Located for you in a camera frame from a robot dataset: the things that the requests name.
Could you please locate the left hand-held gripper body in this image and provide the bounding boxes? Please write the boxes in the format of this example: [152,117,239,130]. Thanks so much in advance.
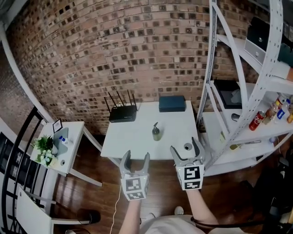
[120,169,150,202]

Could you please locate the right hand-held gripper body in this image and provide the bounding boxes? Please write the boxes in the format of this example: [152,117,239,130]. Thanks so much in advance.
[175,157,205,191]

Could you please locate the dark pump bottle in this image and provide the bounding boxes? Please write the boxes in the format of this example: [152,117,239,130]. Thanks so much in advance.
[152,122,162,142]

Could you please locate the person's left forearm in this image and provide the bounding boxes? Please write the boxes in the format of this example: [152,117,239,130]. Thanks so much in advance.
[118,199,143,234]

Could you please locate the person's right forearm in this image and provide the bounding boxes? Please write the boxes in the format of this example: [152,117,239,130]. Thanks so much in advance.
[185,188,219,227]

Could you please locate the brown drink bottle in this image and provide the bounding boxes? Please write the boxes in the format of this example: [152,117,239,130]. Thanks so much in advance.
[262,101,279,126]

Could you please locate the clear bottle blue label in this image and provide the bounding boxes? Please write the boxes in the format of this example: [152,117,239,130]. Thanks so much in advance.
[276,98,291,121]

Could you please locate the black router with antennas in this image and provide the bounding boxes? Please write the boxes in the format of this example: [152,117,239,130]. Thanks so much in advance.
[103,89,138,123]

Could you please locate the person's white shirt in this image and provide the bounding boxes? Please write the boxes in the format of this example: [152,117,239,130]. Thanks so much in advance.
[139,214,234,234]

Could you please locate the dark blue box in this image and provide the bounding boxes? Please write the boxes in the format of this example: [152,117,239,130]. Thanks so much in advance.
[158,96,186,113]

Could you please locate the white side table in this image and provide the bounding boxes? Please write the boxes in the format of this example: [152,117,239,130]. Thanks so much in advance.
[29,121,103,187]

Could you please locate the black open box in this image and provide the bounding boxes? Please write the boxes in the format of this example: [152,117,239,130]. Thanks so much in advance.
[213,80,243,110]

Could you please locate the red soda can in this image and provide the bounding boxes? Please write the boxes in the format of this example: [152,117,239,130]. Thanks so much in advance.
[249,110,266,132]

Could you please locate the small framed sign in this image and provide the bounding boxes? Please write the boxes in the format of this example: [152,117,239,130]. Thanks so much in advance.
[52,118,64,133]

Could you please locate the white flower plant bouquet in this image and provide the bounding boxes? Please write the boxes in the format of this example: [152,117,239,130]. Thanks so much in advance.
[32,134,59,167]

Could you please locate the white metal shelving rack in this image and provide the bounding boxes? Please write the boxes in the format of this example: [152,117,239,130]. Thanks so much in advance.
[196,0,293,177]

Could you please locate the white chair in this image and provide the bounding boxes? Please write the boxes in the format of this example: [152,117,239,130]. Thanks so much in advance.
[15,186,92,234]

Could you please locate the black metal railing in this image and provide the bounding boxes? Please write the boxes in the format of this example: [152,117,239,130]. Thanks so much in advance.
[0,106,50,234]

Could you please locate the white drawer with knob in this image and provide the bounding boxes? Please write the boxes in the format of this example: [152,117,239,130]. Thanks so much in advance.
[244,39,266,60]

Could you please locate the black drawer box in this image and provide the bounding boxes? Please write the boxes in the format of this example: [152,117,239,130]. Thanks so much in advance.
[246,16,273,52]

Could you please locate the white cable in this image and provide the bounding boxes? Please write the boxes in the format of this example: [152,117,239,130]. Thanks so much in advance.
[109,184,122,234]

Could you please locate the black cable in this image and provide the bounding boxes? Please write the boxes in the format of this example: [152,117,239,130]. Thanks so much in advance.
[190,216,293,229]

